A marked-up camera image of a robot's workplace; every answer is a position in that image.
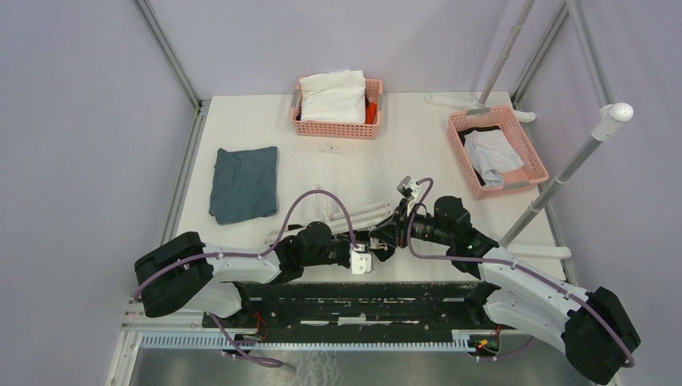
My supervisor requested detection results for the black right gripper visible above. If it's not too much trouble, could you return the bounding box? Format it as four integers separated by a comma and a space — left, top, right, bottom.
368, 199, 453, 249

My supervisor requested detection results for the white clip hanger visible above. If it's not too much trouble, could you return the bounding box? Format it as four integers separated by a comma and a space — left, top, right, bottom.
280, 193, 395, 240

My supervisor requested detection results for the pink basket with underwear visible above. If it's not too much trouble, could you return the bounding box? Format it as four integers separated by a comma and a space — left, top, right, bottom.
447, 105, 548, 199

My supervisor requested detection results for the pink basket with white cloth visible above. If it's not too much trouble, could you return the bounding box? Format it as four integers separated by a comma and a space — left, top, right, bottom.
290, 79, 384, 140

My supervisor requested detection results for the black underwear beige waistband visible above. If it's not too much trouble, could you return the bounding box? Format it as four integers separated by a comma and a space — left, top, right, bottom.
336, 230, 395, 262

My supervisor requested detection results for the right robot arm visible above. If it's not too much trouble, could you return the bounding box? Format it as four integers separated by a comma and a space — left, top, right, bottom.
369, 196, 641, 385

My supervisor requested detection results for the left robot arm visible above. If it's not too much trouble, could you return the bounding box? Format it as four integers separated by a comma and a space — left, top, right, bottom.
133, 222, 358, 327

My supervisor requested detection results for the small white loose clip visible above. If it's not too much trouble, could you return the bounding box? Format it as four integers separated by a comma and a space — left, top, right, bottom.
318, 146, 343, 154

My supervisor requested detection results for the light grey underwear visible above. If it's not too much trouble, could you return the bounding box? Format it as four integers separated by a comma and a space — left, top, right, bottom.
460, 126, 524, 187

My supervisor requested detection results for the folded blue-grey cloth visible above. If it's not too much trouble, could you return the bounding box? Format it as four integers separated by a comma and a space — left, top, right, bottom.
208, 146, 278, 225

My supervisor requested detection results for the white crumpled cloth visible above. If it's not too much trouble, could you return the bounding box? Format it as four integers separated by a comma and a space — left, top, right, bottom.
299, 70, 366, 124

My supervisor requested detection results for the metal drying rack stand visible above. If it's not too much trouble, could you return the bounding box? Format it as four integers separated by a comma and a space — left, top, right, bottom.
424, 0, 635, 261

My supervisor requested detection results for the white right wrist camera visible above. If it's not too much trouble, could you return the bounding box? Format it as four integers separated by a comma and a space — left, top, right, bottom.
396, 176, 421, 216

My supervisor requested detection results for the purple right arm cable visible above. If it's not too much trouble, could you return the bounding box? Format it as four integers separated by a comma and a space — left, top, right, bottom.
405, 177, 636, 370

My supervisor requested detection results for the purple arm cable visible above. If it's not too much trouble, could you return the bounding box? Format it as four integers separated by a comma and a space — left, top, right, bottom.
133, 189, 359, 370
405, 177, 636, 370

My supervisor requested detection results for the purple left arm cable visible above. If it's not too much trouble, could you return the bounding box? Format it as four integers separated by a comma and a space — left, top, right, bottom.
133, 189, 359, 370

